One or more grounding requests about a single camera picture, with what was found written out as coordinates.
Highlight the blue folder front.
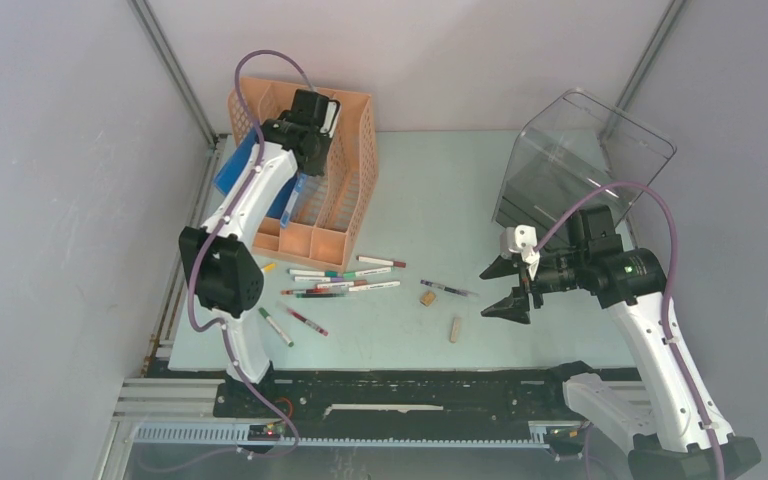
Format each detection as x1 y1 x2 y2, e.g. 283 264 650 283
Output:
213 129 257 196

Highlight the blue folder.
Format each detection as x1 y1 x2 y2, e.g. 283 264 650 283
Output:
266 179 296 219
213 129 257 196
279 173 308 229

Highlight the small cork block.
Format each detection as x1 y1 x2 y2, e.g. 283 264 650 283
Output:
419 291 436 307

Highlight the clear plastic drawer cabinet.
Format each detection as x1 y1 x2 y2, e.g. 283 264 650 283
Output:
494 88 677 236

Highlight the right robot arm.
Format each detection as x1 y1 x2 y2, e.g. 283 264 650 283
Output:
480 206 762 479

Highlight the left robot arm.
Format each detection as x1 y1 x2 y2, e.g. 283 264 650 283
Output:
178 119 335 417

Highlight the tan eraser stick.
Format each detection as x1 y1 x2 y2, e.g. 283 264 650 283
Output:
448 316 462 344

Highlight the orange plastic file organizer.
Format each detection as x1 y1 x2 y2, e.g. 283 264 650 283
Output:
253 87 379 271

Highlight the clear purple pen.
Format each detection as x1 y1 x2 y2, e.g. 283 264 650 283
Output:
419 279 479 297

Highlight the brown cap marker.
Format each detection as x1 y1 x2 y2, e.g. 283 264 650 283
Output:
356 255 407 269

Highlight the green cap marker upper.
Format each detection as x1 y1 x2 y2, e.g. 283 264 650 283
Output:
342 266 393 279

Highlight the green cap marker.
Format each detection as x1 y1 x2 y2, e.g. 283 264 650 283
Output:
342 266 393 279
258 307 295 348

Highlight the purple cap marker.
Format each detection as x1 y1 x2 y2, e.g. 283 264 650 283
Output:
293 276 346 283

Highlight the red marker in cluster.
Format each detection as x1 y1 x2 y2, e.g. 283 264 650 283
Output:
280 285 347 296

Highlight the white marker right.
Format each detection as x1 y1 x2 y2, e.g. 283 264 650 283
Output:
348 280 401 292

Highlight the dark green pen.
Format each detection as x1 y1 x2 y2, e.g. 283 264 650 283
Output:
294 292 347 299

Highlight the red pen lower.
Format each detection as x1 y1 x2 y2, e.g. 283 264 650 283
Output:
285 307 329 337

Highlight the green cap marker lower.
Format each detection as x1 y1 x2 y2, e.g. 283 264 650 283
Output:
258 307 295 348

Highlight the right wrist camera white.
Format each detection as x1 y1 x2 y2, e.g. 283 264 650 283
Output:
500 225 541 280

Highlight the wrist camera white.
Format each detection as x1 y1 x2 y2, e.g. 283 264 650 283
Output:
500 225 541 280
289 89 341 138

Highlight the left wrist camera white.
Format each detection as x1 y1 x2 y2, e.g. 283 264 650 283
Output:
289 89 341 138

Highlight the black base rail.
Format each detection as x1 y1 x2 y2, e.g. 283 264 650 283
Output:
214 368 617 444

